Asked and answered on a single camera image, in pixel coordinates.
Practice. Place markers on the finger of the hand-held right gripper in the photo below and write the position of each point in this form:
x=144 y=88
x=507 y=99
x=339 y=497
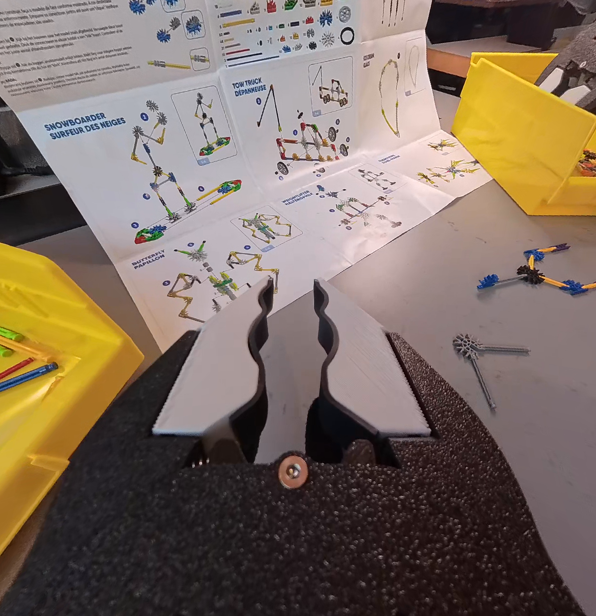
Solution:
x=576 y=94
x=553 y=82

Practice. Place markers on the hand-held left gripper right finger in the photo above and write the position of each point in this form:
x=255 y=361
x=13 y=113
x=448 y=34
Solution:
x=375 y=380

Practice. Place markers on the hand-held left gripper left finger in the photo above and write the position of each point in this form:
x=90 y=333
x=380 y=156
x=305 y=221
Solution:
x=211 y=380

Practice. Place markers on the yellow parts bin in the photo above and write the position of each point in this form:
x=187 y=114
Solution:
x=509 y=134
x=62 y=433

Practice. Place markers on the grey toy connector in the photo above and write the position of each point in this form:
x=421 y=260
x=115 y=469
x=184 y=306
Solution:
x=466 y=345

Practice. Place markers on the blue toy connector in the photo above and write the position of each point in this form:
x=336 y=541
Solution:
x=488 y=281

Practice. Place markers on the blue yellow toy rod model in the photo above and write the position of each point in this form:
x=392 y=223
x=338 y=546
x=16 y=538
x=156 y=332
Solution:
x=531 y=274

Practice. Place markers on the white instruction sheet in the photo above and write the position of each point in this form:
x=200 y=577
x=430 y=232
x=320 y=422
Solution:
x=278 y=168

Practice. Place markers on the grey desk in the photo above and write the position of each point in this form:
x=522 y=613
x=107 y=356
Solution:
x=519 y=457

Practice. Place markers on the pile of toy parts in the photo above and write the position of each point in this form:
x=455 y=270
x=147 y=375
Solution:
x=593 y=166

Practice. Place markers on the long yellow toy rod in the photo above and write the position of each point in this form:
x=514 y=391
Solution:
x=33 y=349

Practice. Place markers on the red toy rod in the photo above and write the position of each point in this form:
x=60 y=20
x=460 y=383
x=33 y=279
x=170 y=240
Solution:
x=14 y=370

